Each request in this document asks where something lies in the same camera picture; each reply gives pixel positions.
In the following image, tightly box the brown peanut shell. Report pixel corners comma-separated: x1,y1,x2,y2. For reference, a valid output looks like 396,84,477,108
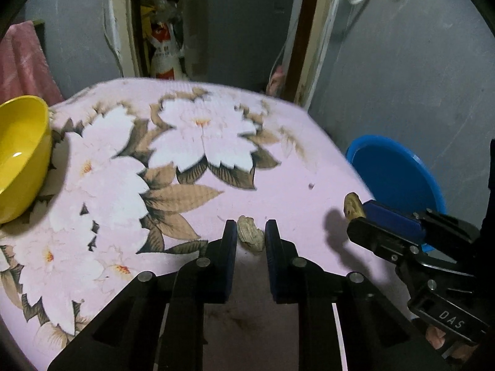
237,215,265,254
343,192,366,221

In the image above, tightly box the blue plastic basin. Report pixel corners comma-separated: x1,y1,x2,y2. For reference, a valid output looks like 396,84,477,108
345,134,448,254

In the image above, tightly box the pink floral tablecloth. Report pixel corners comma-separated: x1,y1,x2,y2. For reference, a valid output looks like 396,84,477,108
1,78,407,370

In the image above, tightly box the yellow bowl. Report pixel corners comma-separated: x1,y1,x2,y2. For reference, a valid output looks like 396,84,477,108
1,96,52,224

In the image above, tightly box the grey refrigerator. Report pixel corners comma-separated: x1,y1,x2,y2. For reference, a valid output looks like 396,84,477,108
181,0,294,92

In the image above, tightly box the pink checked towel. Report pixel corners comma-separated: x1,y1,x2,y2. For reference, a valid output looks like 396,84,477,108
0,21,65,105

